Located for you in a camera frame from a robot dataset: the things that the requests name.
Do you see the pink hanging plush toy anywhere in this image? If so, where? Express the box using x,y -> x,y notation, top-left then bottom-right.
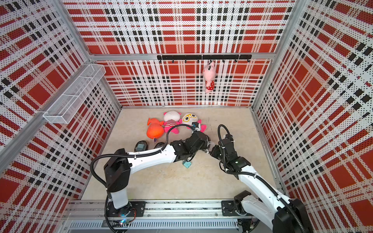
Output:
203,61 -> 216,93

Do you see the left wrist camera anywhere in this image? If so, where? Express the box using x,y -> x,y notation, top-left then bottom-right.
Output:
191,122 -> 202,131

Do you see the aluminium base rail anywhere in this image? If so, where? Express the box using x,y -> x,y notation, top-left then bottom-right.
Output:
59,198 -> 305,233

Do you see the pink striped plush doll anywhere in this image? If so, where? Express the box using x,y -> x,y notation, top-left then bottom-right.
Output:
163,111 -> 181,134

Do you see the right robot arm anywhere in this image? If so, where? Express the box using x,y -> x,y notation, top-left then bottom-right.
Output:
210,132 -> 313,233

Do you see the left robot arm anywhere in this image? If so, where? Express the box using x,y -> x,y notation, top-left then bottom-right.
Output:
90,125 -> 210,217

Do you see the teal charger bottom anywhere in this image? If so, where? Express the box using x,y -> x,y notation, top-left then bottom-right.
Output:
183,161 -> 192,168

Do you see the orange plush toy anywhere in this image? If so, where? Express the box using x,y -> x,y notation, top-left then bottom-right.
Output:
147,118 -> 165,140

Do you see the white wire mesh basket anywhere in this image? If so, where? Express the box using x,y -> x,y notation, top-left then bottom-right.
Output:
43,64 -> 105,124

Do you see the teal charger top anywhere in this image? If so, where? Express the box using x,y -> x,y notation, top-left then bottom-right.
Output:
137,144 -> 146,151

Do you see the black hook rail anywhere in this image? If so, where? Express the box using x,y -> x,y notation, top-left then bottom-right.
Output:
157,54 -> 253,62

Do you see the teal charger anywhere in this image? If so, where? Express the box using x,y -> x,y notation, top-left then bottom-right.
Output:
137,144 -> 146,151
183,161 -> 192,168

